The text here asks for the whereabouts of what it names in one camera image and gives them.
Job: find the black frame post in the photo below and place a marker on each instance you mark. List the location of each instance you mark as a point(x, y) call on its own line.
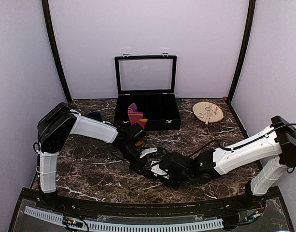
point(54, 49)
point(243, 50)

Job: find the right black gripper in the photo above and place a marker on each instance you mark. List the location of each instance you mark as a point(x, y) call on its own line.
point(173, 185)

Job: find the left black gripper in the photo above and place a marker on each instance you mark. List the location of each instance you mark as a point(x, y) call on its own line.
point(140, 165)

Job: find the left black frame post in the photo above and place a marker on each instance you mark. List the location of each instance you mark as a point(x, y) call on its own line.
point(54, 49)

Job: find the black front rail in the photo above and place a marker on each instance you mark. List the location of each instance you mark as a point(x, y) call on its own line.
point(87, 208)

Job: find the maroon orange purple sock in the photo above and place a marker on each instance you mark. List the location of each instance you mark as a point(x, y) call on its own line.
point(135, 116)

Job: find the black storage box with lid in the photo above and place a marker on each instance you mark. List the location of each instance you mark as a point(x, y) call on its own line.
point(149, 82)

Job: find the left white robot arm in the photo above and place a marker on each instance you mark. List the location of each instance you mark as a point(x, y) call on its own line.
point(61, 122)

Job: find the right black frame post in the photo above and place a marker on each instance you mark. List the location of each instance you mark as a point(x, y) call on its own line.
point(243, 50)

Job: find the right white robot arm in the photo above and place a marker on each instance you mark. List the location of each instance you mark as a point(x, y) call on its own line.
point(277, 141)

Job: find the white slotted cable duct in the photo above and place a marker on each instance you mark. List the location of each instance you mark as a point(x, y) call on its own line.
point(74, 224)

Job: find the dark blue cup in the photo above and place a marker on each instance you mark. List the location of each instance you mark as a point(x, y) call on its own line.
point(95, 115)

